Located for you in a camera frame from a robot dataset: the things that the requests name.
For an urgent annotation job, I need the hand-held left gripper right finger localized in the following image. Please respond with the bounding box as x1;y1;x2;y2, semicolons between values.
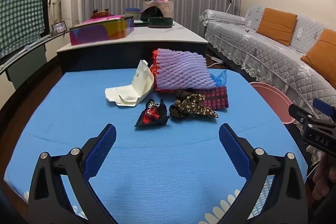
219;123;308;224

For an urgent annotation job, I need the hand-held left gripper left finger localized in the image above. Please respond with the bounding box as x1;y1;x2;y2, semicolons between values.
28;123;117;224

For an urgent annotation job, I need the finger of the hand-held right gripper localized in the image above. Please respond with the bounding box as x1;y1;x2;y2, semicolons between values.
288;104;316;124
312;98;336;117

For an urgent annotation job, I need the pink waste bin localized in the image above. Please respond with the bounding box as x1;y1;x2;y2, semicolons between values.
249;82;296;125

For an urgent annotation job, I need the magenta patterned packet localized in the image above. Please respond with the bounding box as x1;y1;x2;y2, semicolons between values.
198;86;229;110

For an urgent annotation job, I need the black and red wrapper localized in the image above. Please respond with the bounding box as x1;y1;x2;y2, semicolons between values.
134;99;171;128

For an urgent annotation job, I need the blue plastic bag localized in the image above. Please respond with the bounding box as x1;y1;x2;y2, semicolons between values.
210;70;227;88

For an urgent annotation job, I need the white paper bag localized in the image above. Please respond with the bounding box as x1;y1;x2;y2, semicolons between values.
105;59;155;107

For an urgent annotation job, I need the purple foam fruit net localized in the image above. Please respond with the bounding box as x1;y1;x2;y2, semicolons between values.
155;49;217;90

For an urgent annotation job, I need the person's right hand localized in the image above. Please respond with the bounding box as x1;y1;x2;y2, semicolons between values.
312;154;336;201

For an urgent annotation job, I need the orange cushion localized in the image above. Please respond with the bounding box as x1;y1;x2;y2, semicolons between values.
256;7;298;46
301;28;336;88

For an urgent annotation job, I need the grey quilted sofa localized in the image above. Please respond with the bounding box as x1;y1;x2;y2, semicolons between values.
199;6;336;161

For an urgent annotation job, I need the green TV stand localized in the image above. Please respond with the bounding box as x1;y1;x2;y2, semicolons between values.
0;35;63;90

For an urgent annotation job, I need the colourful gift box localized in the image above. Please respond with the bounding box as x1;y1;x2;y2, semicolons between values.
69;16;135;46

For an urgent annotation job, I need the white plastic rod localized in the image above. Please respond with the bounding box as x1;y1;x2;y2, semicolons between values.
0;35;51;67

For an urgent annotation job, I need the pink folder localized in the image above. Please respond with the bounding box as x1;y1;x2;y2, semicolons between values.
84;14;125;24

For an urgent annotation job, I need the white-topped coffee table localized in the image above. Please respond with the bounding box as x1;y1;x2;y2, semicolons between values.
56;21;209;73

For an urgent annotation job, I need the green round tin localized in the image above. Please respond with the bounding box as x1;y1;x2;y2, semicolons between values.
148;17;174;28

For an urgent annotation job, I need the stack of plastic bowls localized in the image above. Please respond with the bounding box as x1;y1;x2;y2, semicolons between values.
125;7;142;20

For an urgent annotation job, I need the black hat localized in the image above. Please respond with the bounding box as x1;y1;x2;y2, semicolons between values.
140;7;164;22

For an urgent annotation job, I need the black television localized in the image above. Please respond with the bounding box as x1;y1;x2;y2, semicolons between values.
0;0;49;59

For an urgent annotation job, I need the green checked cloth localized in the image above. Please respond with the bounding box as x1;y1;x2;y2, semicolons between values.
0;0;45;58

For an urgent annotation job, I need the pink quilted basket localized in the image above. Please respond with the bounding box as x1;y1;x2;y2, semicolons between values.
145;0;175;19

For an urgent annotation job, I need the thin-stemmed plant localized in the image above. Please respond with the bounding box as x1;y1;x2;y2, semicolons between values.
49;0;79;30

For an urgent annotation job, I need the white power strip cable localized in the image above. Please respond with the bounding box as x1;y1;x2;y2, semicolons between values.
206;55;223;66

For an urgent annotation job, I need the photo frame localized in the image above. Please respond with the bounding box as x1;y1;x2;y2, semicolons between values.
51;21;67;36

